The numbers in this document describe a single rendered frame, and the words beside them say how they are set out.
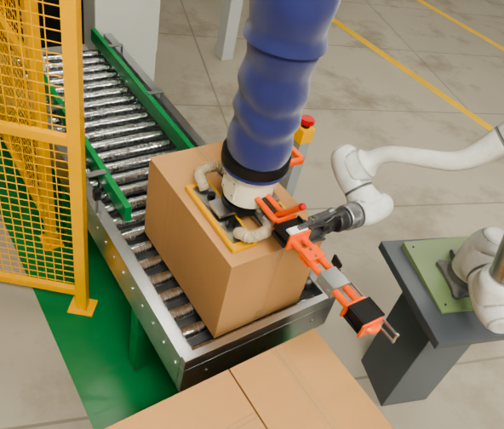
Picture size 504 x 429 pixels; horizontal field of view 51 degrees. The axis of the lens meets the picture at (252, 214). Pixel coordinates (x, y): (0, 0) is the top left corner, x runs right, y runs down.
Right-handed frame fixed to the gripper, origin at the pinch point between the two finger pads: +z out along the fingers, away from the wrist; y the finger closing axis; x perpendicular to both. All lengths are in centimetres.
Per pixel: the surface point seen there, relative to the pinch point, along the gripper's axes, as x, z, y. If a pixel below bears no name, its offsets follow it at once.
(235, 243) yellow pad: 12.5, 12.3, 10.7
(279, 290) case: 5.7, -9.0, 38.7
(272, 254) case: 5.7, 0.8, 14.5
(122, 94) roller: 173, -19, 56
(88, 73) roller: 200, -9, 56
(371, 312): -34.5, -0.1, -2.6
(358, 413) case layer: -43, -14, 53
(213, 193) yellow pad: 33.7, 8.9, 7.9
